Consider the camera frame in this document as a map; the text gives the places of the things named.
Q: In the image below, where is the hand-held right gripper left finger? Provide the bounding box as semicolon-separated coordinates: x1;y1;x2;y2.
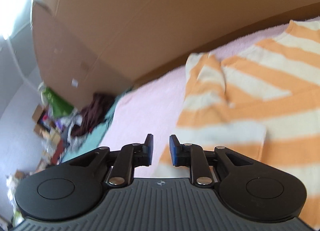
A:
69;134;153;188

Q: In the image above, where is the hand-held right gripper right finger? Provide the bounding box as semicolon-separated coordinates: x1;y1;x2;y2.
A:
170;135;253;187

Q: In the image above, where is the orange white striped shirt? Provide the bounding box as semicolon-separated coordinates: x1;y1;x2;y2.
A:
152;20;320;227

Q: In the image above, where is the pink fleece blanket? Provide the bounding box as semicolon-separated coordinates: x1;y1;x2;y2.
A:
99;16;320;179

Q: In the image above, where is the teal cloth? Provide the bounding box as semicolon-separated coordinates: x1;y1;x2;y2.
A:
61;87;133;164

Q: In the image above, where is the dark brown cloth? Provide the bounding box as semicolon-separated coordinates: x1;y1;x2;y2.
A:
71;93;116;138

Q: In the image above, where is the pile of assorted goods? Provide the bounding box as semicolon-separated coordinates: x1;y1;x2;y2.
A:
5;105;87;223

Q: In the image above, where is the green bag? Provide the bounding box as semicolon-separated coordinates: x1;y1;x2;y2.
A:
40;82;75;119

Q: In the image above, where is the plain large cardboard box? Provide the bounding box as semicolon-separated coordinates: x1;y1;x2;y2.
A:
30;0;320;110

